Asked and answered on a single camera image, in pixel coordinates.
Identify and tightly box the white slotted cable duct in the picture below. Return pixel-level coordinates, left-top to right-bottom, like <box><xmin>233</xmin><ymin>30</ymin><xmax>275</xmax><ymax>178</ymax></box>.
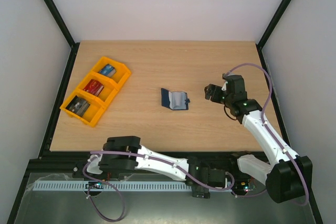
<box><xmin>33</xmin><ymin>180</ymin><xmax>232</xmax><ymax>192</ymax></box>

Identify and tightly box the black frame post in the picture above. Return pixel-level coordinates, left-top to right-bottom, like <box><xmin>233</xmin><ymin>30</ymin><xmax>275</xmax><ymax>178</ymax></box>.
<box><xmin>27</xmin><ymin>0</ymin><xmax>79</xmax><ymax>49</ymax></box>
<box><xmin>257</xmin><ymin>0</ymin><xmax>309</xmax><ymax>49</ymax></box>

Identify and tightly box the purple cable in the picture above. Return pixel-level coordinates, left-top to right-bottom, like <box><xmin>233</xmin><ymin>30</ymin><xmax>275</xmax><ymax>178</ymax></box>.
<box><xmin>227</xmin><ymin>63</ymin><xmax>310</xmax><ymax>206</ymax></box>
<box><xmin>82</xmin><ymin>150</ymin><xmax>236</xmax><ymax>222</ymax></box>

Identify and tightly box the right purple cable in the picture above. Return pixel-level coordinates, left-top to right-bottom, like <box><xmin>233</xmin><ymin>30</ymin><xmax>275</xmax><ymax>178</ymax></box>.
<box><xmin>227</xmin><ymin>63</ymin><xmax>310</xmax><ymax>206</ymax></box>

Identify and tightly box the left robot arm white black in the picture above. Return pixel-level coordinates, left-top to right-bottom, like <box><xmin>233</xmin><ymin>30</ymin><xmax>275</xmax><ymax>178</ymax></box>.
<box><xmin>83</xmin><ymin>136</ymin><xmax>234</xmax><ymax>199</ymax></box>

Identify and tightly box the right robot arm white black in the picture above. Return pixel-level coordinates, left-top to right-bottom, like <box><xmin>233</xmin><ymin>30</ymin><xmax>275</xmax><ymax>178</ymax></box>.
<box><xmin>204</xmin><ymin>75</ymin><xmax>312</xmax><ymax>204</ymax></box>

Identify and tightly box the black aluminium rail base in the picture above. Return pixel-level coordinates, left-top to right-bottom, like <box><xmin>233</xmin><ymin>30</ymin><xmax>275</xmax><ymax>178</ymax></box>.
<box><xmin>27</xmin><ymin>152</ymin><xmax>305</xmax><ymax>182</ymax></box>

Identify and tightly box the blue cards stack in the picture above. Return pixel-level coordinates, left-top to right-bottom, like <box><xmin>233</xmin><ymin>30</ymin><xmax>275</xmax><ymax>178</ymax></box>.
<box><xmin>98</xmin><ymin>64</ymin><xmax>116</xmax><ymax>78</ymax></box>

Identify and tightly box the red cards stack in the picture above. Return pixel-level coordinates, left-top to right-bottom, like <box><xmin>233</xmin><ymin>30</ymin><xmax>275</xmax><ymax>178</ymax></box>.
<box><xmin>83</xmin><ymin>79</ymin><xmax>104</xmax><ymax>96</ymax></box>

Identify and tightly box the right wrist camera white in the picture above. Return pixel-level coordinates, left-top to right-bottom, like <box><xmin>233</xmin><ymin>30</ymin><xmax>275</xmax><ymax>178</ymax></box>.
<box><xmin>222</xmin><ymin>73</ymin><xmax>230</xmax><ymax>91</ymax></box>

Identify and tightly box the black cards stack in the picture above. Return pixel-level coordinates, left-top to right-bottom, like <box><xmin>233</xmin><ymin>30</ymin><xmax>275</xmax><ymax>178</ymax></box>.
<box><xmin>66</xmin><ymin>96</ymin><xmax>90</xmax><ymax>117</ymax></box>

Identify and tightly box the right black frame post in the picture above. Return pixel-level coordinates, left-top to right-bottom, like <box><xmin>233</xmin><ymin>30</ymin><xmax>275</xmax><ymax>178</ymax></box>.
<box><xmin>257</xmin><ymin>0</ymin><xmax>309</xmax><ymax>49</ymax></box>

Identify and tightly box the yellow three-compartment bin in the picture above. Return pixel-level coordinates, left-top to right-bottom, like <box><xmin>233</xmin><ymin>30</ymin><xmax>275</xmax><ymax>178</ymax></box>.
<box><xmin>60</xmin><ymin>57</ymin><xmax>131</xmax><ymax>127</ymax></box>

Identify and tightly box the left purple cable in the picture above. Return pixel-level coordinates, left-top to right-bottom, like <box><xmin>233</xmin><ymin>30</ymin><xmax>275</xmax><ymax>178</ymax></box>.
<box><xmin>82</xmin><ymin>150</ymin><xmax>236</xmax><ymax>222</ymax></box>

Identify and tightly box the left black frame post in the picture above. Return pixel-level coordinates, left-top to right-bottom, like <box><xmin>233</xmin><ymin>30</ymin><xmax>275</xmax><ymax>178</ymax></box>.
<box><xmin>27</xmin><ymin>0</ymin><xmax>79</xmax><ymax>49</ymax></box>

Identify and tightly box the dark blue card holder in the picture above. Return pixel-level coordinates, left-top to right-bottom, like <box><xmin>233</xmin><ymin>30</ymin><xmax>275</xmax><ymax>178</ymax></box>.
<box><xmin>161</xmin><ymin>88</ymin><xmax>190</xmax><ymax>111</ymax></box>

